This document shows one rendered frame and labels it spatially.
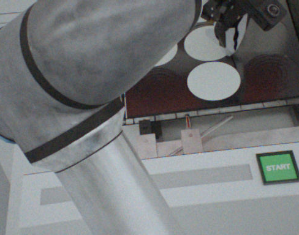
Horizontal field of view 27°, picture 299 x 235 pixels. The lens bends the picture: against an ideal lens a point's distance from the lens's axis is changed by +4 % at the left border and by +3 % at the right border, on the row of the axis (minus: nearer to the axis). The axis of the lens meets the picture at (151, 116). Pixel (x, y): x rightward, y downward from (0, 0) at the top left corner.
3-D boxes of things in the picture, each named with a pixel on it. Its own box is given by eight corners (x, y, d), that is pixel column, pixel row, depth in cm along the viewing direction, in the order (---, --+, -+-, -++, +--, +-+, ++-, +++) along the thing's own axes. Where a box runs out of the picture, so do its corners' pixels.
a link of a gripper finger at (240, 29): (221, 35, 124) (222, -1, 116) (245, 48, 121) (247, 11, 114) (211, 44, 122) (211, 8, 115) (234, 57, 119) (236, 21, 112)
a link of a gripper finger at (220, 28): (228, 34, 117) (230, -3, 110) (236, 38, 116) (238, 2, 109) (212, 48, 115) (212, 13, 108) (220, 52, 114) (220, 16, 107)
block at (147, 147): (138, 144, 110) (136, 134, 108) (155, 142, 110) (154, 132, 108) (141, 181, 105) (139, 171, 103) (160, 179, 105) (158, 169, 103)
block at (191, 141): (181, 139, 110) (180, 129, 108) (199, 137, 110) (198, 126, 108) (186, 175, 105) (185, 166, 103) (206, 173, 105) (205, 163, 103)
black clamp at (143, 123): (139, 127, 112) (138, 119, 110) (151, 126, 112) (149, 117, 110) (140, 142, 110) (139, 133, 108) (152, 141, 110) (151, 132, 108)
